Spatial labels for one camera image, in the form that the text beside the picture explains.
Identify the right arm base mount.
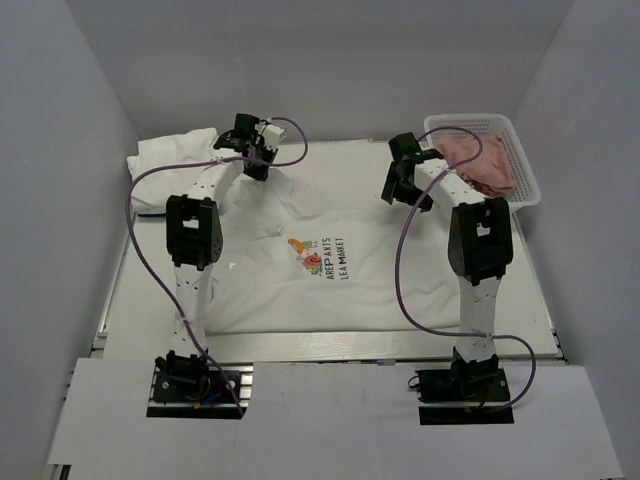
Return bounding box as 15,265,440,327
407,354,514,426

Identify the white printed t shirt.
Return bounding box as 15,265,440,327
205,172,459,335

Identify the pink t shirt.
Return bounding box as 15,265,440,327
435,134,518,197

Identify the white plastic basket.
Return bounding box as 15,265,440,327
423,112,543,221

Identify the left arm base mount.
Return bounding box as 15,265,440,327
146,351,253,420

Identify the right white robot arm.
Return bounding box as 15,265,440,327
381,132,513,399

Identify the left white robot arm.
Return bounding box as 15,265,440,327
166,113,285,356

